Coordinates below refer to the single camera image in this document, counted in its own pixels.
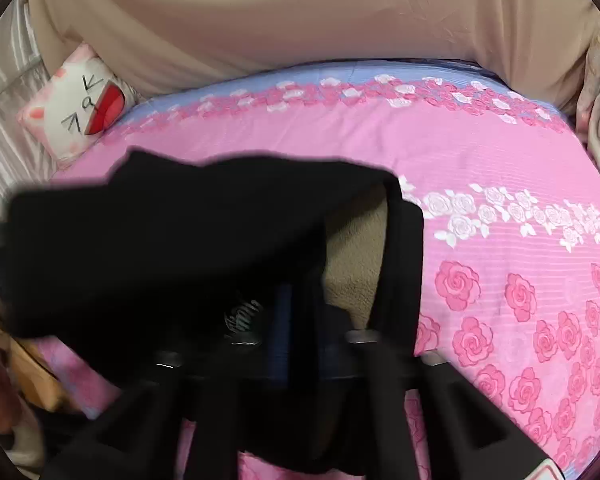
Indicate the white cartoon face pillow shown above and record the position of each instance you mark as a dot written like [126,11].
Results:
[65,105]

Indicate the pink rose bedsheet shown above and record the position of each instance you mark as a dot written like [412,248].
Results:
[480,160]

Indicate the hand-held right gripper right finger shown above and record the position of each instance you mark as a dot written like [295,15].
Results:
[380,375]

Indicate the brown cloth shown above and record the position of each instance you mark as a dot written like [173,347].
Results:
[25,375]

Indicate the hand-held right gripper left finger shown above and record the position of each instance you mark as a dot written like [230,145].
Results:
[282,340]

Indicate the black pants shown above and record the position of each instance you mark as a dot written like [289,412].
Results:
[155,240]

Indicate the silver satin curtain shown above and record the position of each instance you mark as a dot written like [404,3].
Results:
[5,110]

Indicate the beige cloth headboard cover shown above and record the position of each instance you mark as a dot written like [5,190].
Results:
[280,10]

